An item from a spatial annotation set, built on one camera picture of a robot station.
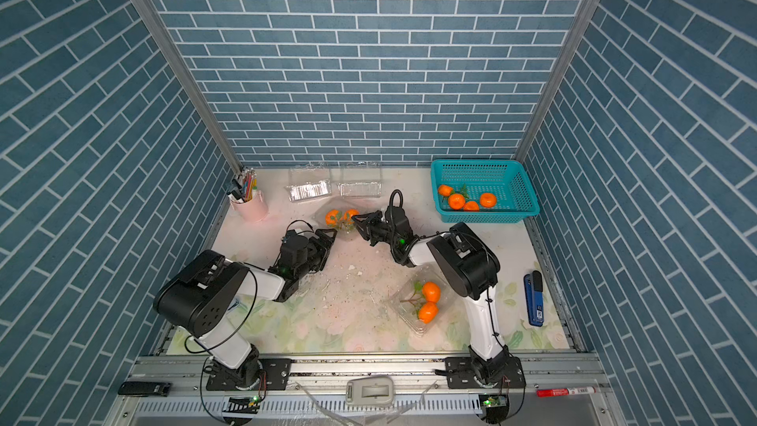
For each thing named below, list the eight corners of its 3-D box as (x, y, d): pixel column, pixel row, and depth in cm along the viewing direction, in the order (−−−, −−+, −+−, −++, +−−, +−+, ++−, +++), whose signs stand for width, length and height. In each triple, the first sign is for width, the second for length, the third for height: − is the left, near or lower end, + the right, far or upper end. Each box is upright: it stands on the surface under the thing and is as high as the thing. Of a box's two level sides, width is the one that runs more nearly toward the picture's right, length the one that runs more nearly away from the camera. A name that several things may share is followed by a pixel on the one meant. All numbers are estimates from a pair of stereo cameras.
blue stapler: (525, 323, 84) (532, 318, 80) (523, 276, 94) (529, 269, 90) (539, 326, 84) (546, 321, 80) (535, 278, 93) (542, 271, 89)
